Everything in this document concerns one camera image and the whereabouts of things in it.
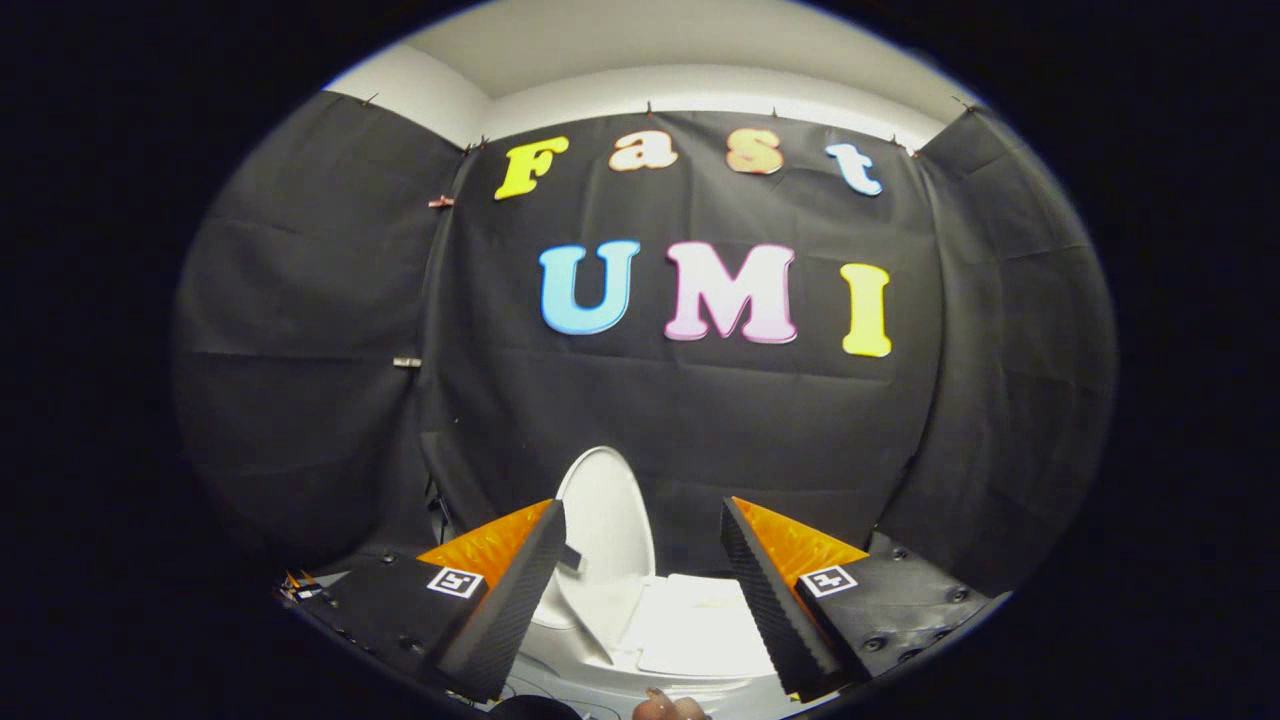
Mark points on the white toilet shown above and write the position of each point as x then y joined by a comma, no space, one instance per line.
690,625

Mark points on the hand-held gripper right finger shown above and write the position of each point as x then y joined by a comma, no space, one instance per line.
765,590

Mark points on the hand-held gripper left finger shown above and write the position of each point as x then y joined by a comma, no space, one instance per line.
515,600

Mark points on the black backdrop cloth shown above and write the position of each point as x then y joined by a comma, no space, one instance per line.
680,420

